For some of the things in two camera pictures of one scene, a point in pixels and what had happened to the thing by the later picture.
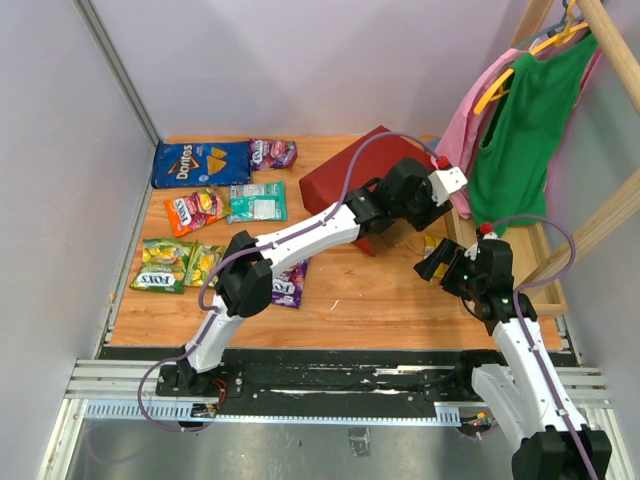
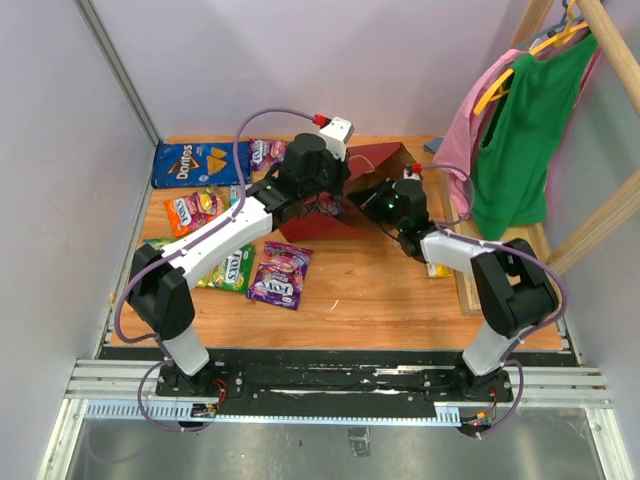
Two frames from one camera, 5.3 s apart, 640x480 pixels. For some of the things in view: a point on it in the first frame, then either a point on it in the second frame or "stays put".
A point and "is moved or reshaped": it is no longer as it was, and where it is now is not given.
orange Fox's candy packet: [192, 211] stays put
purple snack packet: [270, 154] stays put
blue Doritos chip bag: [201, 163] stays put
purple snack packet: [288, 286] stays put
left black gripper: [433, 211] -> [343, 175]
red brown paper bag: [324, 185] is moved or reshaped
